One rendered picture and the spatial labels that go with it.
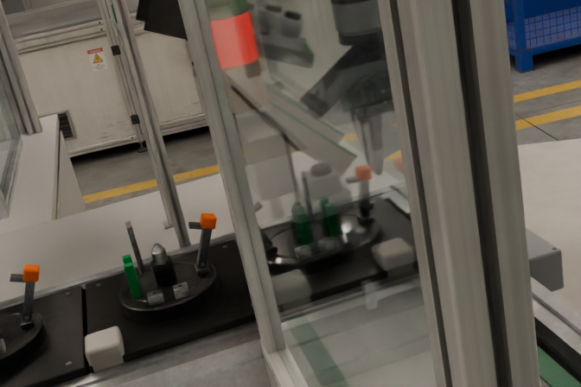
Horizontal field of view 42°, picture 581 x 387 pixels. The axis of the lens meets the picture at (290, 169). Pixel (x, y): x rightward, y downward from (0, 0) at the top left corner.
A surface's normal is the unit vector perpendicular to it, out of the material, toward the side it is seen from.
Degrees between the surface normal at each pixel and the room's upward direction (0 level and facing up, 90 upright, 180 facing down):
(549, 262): 90
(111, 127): 90
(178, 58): 90
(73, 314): 0
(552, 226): 0
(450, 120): 90
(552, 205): 1
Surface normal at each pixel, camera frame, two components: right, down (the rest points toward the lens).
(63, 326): -0.19, -0.92
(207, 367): 0.27, 0.29
